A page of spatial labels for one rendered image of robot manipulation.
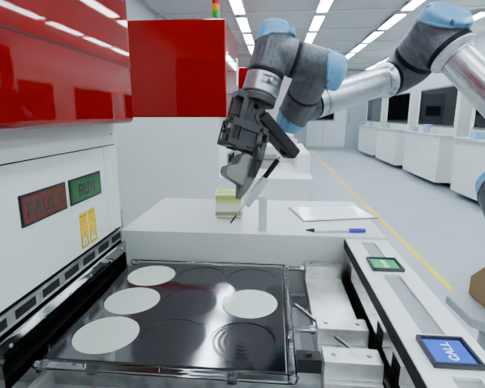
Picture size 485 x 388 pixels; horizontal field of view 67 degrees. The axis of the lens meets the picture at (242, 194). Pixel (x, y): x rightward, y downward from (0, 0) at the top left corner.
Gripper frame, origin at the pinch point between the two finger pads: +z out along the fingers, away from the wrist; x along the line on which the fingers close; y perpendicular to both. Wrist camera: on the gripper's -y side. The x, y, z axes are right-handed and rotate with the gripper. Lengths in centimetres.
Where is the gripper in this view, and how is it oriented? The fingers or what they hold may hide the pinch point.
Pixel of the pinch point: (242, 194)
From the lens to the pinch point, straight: 75.0
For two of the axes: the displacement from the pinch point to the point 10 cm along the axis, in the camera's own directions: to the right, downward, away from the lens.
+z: -2.6, 9.6, -0.1
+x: 3.6, 0.9, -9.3
